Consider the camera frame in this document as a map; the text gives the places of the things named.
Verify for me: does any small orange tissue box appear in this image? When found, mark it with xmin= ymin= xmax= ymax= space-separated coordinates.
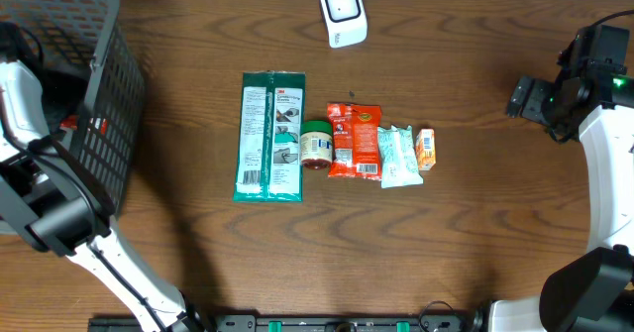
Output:
xmin=415 ymin=129 xmax=437 ymax=171

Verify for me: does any mint green wipes pack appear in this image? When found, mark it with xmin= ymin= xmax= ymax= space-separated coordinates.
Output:
xmin=377 ymin=126 xmax=424 ymax=188

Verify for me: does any orange red snack bag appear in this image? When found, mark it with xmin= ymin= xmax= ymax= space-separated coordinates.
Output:
xmin=327 ymin=103 xmax=382 ymax=181

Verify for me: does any green lid glass jar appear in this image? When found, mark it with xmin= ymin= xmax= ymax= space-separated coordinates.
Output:
xmin=300 ymin=120 xmax=333 ymax=169

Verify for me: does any green white gloves package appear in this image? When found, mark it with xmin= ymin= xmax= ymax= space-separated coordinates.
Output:
xmin=233 ymin=71 xmax=306 ymax=202

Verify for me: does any red candy bar wrapper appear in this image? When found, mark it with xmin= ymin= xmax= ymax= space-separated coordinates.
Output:
xmin=60 ymin=115 xmax=108 ymax=135

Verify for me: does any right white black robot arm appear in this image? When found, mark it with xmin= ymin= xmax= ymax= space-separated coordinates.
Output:
xmin=486 ymin=75 xmax=633 ymax=331

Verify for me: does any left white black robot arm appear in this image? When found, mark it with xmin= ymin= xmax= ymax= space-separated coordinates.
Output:
xmin=1 ymin=22 xmax=210 ymax=331

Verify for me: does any white barcode scanner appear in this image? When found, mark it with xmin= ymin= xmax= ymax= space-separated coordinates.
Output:
xmin=320 ymin=0 xmax=369 ymax=49

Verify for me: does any grey plastic mesh basket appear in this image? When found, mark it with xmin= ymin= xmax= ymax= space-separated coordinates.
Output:
xmin=1 ymin=0 xmax=146 ymax=210

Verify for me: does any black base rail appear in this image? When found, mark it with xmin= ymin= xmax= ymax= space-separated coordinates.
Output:
xmin=88 ymin=313 xmax=476 ymax=332

